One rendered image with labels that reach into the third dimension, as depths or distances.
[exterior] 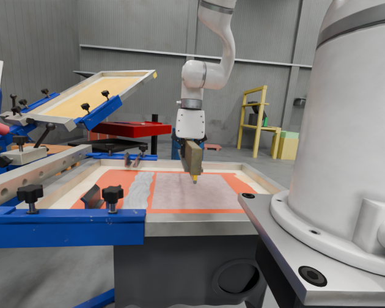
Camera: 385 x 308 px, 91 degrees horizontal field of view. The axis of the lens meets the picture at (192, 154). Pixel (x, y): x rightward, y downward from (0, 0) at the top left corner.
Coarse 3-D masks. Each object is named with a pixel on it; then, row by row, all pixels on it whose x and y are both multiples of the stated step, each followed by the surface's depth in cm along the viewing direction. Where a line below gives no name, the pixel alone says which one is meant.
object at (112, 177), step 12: (108, 180) 74; (120, 180) 75; (132, 180) 76; (156, 180) 78; (168, 180) 79; (180, 180) 80; (204, 180) 82; (216, 180) 83; (228, 180) 84; (240, 180) 85
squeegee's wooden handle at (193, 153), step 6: (186, 138) 72; (186, 144) 62; (192, 144) 57; (186, 150) 62; (192, 150) 50; (198, 150) 50; (186, 156) 61; (192, 156) 51; (198, 156) 51; (186, 162) 60; (192, 162) 51; (198, 162) 51; (192, 168) 51; (198, 168) 51; (192, 174) 52; (198, 174) 52
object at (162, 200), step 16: (160, 192) 66; (176, 192) 67; (192, 192) 68; (208, 192) 69; (224, 192) 70; (256, 192) 72; (80, 208) 52; (160, 208) 55; (176, 208) 56; (192, 208) 57; (208, 208) 57; (224, 208) 58; (240, 208) 59
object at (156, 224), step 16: (96, 160) 88; (112, 160) 92; (144, 160) 94; (160, 160) 97; (176, 160) 99; (64, 176) 65; (80, 176) 70; (256, 176) 85; (48, 192) 52; (64, 192) 59; (272, 192) 72; (16, 208) 43; (144, 224) 42; (160, 224) 43; (176, 224) 43; (192, 224) 44; (208, 224) 44; (224, 224) 45; (240, 224) 45
